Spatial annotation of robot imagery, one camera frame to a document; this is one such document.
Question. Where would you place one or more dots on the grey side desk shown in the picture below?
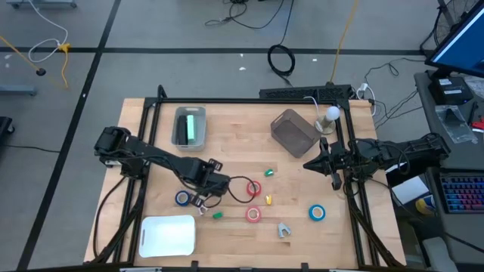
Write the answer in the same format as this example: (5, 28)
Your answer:
(470, 158)

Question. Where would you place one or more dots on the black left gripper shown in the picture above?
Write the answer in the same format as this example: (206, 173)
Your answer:
(215, 183)

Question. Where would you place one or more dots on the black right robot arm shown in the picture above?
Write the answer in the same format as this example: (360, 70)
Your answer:
(397, 153)

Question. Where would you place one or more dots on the black stapler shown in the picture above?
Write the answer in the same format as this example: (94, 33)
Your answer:
(182, 130)

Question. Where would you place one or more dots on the grey cart foot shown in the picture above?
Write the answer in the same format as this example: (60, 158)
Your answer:
(17, 90)

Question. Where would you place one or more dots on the lilac staple remover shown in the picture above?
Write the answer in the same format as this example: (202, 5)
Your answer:
(202, 211)

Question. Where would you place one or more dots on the large computer monitor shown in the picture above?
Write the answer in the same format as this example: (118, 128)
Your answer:
(461, 45)

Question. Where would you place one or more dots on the black perforated bar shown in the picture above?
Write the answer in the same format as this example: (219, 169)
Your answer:
(295, 92)

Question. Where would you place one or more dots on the black round puck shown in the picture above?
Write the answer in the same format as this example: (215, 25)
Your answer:
(41, 71)

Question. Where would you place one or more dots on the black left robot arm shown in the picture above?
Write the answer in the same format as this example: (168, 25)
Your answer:
(159, 156)

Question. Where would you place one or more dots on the backlit keyboard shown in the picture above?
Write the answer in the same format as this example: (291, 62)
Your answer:
(463, 192)

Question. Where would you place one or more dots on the dark blue tape roll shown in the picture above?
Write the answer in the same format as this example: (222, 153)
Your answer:
(177, 198)

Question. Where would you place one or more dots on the red tape roll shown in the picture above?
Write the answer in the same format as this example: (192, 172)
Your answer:
(253, 182)

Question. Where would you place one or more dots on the clear plastic bag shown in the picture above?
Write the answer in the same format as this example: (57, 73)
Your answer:
(455, 124)

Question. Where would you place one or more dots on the black aluminium table frame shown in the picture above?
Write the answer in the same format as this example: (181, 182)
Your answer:
(246, 101)

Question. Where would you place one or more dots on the pink tape roll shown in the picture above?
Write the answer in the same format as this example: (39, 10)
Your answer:
(253, 208)

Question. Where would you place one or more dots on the table lamp with white bulb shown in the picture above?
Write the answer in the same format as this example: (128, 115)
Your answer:
(332, 112)

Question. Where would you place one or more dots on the dark translucent plastic bin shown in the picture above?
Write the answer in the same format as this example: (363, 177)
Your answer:
(295, 134)

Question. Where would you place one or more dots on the grey-blue staple remover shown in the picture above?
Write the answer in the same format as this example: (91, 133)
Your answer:
(281, 227)

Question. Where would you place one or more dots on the white paper sheet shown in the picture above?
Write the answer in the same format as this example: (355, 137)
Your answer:
(410, 190)

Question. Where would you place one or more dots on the black mini computer box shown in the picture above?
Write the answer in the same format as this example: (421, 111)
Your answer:
(450, 90)

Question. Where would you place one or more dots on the yellow staple remover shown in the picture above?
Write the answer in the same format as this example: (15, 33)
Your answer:
(268, 199)

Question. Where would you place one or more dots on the grey cart base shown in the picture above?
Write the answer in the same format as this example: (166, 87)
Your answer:
(41, 4)

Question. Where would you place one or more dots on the light grey plastic bin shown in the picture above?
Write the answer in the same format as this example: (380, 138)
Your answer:
(189, 110)

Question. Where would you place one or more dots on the mint green stapler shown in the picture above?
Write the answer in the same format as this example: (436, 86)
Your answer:
(191, 128)

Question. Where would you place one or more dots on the yellow and blue object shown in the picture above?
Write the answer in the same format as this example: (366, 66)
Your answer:
(425, 206)

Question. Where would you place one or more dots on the white power adapter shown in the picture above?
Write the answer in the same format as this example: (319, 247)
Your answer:
(363, 87)

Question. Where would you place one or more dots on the light blue tape roll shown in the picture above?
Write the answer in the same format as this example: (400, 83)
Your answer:
(317, 206)

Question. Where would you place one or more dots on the white plastic tray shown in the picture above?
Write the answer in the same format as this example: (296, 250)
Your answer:
(166, 236)

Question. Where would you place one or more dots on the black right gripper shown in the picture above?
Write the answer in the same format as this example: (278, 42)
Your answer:
(336, 160)

